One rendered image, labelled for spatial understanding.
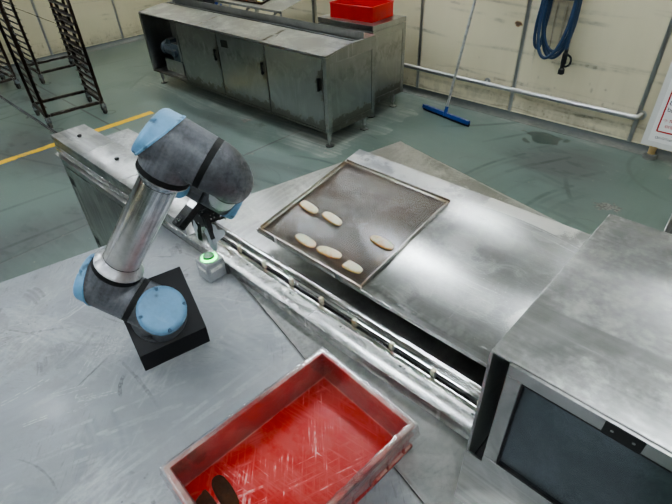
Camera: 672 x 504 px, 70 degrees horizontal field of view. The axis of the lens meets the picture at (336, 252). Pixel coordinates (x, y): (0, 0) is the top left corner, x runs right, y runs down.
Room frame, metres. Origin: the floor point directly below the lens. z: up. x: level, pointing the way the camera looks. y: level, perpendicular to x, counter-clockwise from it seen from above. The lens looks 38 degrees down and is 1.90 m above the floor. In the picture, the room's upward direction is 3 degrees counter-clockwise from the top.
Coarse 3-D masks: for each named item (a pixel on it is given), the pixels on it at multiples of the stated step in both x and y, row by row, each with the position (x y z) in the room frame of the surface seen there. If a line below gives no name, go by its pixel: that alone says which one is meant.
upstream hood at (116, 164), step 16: (80, 128) 2.42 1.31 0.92; (64, 144) 2.23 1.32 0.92; (80, 144) 2.22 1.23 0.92; (96, 144) 2.21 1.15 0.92; (112, 144) 2.20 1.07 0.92; (80, 160) 2.13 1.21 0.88; (96, 160) 2.03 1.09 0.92; (112, 160) 2.03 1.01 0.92; (128, 160) 2.02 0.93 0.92; (112, 176) 1.87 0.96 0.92; (128, 176) 1.86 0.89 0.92; (128, 192) 1.79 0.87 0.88; (176, 208) 1.58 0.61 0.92
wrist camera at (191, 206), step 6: (186, 204) 1.29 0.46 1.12; (192, 204) 1.28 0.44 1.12; (198, 204) 1.27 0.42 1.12; (186, 210) 1.26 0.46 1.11; (192, 210) 1.26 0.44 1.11; (198, 210) 1.27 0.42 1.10; (180, 216) 1.25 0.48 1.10; (186, 216) 1.24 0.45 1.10; (192, 216) 1.25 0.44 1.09; (174, 222) 1.24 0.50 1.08; (180, 222) 1.23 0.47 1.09; (186, 222) 1.23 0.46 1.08; (180, 228) 1.22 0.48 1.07
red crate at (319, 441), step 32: (320, 384) 0.81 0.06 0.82; (288, 416) 0.71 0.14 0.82; (320, 416) 0.71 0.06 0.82; (352, 416) 0.70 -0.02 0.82; (256, 448) 0.63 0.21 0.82; (288, 448) 0.62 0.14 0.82; (320, 448) 0.62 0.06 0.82; (352, 448) 0.62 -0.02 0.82; (192, 480) 0.56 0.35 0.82; (256, 480) 0.55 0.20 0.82; (288, 480) 0.55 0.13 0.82; (320, 480) 0.54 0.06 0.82
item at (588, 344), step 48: (624, 240) 0.77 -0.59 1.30; (576, 288) 0.63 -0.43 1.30; (624, 288) 0.63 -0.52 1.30; (528, 336) 0.52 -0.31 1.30; (576, 336) 0.52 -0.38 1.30; (624, 336) 0.51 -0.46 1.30; (528, 384) 0.45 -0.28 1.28; (576, 384) 0.43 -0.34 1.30; (624, 384) 0.42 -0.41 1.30; (480, 432) 0.52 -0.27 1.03; (624, 432) 0.35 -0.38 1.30; (480, 480) 0.47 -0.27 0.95
